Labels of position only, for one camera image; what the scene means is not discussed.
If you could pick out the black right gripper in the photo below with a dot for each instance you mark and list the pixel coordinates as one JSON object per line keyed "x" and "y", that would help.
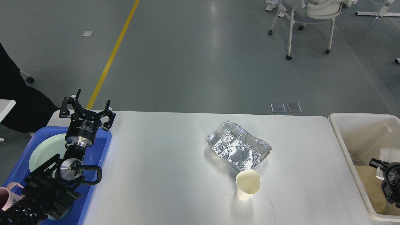
{"x": 390, "y": 185}

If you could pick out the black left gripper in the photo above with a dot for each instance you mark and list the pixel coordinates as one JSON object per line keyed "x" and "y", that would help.
{"x": 81, "y": 131}

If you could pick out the white paper bowl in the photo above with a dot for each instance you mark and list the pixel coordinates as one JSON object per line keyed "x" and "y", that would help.
{"x": 387, "y": 155}

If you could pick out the mint green round plate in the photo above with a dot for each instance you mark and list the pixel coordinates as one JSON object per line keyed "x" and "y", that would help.
{"x": 47, "y": 149}

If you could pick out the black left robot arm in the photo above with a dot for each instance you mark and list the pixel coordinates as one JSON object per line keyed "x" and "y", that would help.
{"x": 51, "y": 188}

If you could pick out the white plastic bin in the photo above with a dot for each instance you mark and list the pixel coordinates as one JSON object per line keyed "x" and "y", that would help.
{"x": 360, "y": 136}

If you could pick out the blue plastic tray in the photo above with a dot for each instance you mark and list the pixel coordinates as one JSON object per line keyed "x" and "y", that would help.
{"x": 95, "y": 155}

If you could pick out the person in black trousers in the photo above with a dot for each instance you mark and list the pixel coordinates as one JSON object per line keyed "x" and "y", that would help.
{"x": 33, "y": 109}

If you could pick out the white side table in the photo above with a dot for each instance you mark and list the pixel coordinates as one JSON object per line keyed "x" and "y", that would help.
{"x": 5, "y": 107}

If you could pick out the pink HOME mug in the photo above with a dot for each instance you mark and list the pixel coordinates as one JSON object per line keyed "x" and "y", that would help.
{"x": 7, "y": 197}

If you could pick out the right floor socket plate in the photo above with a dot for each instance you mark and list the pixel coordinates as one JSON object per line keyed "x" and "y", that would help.
{"x": 294, "y": 107}

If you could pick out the floor socket plate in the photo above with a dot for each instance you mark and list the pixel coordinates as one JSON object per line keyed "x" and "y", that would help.
{"x": 294, "y": 107}
{"x": 278, "y": 107}

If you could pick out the left floor socket plate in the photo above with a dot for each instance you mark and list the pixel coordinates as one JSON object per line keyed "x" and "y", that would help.
{"x": 278, "y": 107}

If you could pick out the white paper cup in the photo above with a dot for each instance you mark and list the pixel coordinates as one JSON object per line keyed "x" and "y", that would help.
{"x": 248, "y": 183}

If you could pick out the crumpled aluminium foil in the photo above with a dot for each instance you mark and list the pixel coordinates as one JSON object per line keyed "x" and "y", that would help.
{"x": 232, "y": 143}

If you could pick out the white office chair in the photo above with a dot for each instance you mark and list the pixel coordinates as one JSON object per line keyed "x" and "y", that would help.
{"x": 309, "y": 12}

